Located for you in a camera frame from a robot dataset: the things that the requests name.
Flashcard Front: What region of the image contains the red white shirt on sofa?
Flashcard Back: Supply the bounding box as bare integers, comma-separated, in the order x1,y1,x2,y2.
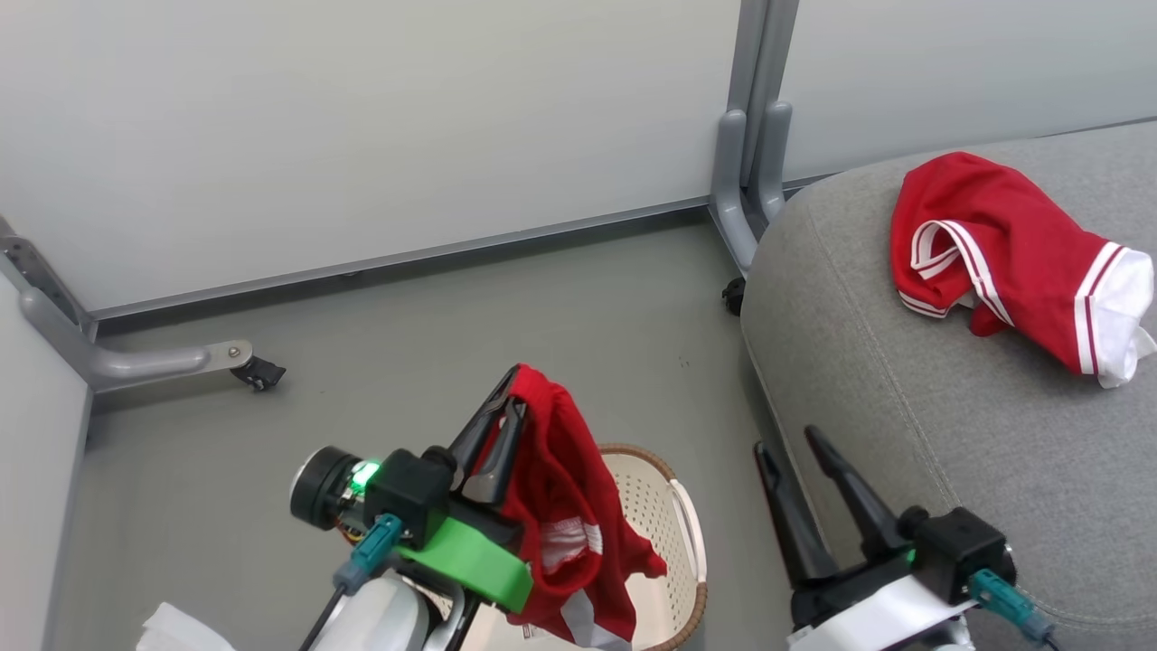
889,151,1157,390

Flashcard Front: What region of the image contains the grey fabric sofa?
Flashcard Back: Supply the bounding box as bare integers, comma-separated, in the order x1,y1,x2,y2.
739,122,1157,651

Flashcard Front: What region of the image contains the long grey partition foot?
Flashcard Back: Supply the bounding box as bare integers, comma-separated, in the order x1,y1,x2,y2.
0,217,254,394

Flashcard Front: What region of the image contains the white crumpled cloth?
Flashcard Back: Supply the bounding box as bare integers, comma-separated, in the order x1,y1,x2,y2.
136,601,239,651

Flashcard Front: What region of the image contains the cream perforated laundry basket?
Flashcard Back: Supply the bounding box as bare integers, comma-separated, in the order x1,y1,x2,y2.
479,443,709,651

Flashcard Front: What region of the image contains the red mesh sports garment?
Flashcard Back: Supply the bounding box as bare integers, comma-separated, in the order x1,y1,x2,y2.
493,363,668,650

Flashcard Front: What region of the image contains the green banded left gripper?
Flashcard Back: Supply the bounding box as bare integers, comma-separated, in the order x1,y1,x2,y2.
395,365,535,614

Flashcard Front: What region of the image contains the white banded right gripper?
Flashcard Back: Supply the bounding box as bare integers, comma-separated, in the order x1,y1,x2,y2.
755,425,977,651

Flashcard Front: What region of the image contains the grey caster wheel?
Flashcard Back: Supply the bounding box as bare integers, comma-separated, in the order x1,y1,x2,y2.
230,355,287,392

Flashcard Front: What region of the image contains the right arm cable teal plug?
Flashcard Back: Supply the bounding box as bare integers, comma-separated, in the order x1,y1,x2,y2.
967,568,1060,651

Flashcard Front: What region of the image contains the left arm cable teal plug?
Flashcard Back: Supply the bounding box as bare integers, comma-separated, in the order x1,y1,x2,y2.
296,514,404,651

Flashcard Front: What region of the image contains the arm cable teal plug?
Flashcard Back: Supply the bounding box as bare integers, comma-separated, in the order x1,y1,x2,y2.
967,568,1060,651
296,514,404,651

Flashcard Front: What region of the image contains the upright grey partition foot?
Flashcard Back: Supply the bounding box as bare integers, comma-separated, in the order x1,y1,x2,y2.
710,0,801,275

